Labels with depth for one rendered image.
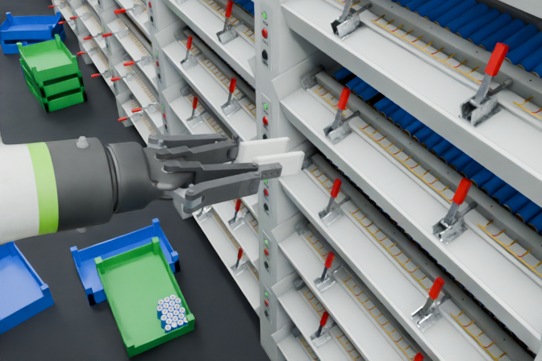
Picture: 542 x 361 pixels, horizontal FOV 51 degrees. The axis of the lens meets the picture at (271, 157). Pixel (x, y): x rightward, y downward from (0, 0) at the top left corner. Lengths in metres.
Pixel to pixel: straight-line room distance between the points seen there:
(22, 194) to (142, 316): 1.27
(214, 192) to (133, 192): 0.08
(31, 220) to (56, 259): 1.51
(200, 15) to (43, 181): 0.92
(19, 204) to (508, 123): 0.52
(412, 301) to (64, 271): 1.34
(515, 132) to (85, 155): 0.46
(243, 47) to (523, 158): 0.74
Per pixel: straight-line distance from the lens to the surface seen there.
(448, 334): 0.94
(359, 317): 1.17
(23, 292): 2.01
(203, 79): 1.53
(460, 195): 0.77
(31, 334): 1.90
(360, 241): 1.04
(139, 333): 1.78
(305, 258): 1.26
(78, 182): 0.57
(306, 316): 1.40
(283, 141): 0.72
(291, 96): 1.07
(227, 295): 1.86
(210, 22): 1.38
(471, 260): 0.79
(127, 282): 1.85
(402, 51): 0.81
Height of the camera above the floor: 1.42
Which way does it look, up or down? 37 degrees down
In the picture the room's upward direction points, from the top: straight up
